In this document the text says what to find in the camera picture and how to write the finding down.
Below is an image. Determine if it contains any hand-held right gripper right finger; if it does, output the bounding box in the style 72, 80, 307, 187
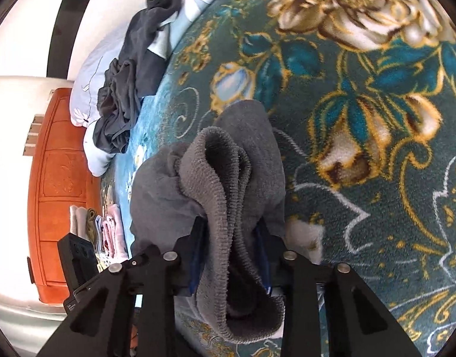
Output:
256, 220, 424, 357

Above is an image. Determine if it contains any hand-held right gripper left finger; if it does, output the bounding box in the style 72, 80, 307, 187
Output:
36, 216, 206, 357

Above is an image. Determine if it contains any grey knit sweater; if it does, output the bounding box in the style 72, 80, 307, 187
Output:
129, 98, 288, 345

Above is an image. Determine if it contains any stack of folded pastel clothes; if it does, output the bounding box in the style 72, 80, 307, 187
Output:
69, 204, 130, 273

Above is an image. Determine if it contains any orange wooden headboard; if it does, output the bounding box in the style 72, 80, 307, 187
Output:
27, 87, 106, 307

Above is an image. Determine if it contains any dark grey garment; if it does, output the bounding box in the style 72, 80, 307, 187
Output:
92, 59, 143, 154

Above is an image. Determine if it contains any light blue floral duvet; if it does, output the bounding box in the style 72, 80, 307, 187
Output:
70, 0, 247, 177

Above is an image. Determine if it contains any black garment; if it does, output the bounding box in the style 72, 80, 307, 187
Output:
118, 0, 188, 97

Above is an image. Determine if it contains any white glossy wardrobe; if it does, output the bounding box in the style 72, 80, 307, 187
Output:
0, 0, 169, 82

